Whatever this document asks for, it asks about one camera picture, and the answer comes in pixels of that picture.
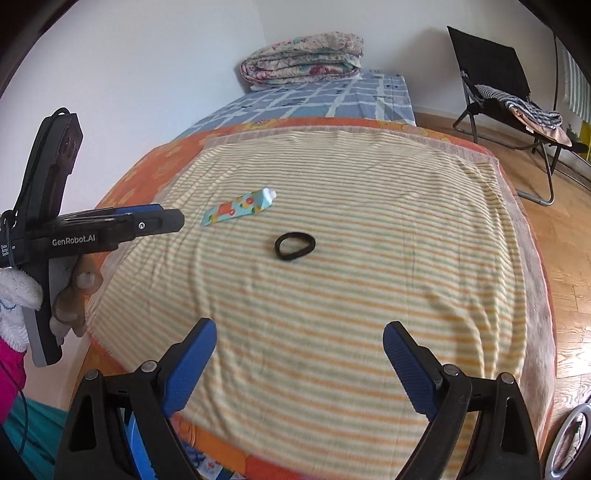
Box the pink sleeve forearm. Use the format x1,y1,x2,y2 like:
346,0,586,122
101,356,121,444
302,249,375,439
0,340,26,424

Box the left hand white glove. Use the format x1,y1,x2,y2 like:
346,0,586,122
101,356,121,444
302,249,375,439
0,256,105,353

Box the blue plastic basket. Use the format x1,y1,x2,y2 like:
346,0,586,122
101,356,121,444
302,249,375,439
124,410,157,480

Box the striped yellow towel blanket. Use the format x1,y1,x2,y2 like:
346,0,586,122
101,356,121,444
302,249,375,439
85,126,555,480

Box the folded floral quilt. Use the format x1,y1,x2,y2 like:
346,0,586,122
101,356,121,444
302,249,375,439
239,31,365,90

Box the blue checked bed sheet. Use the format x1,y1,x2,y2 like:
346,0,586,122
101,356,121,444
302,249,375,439
179,70,416,138

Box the striped clothes on chair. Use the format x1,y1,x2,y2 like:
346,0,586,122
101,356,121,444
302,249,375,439
475,85,573,147

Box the striped towel on rack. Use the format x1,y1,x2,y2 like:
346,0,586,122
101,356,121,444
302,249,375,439
558,42,591,124

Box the black folding chair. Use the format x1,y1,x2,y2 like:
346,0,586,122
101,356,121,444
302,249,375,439
447,26,589,207

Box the white ring light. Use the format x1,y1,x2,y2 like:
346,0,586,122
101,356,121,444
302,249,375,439
544,402,590,480

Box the black hair tie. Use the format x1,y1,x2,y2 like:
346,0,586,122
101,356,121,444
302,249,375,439
273,231,318,262

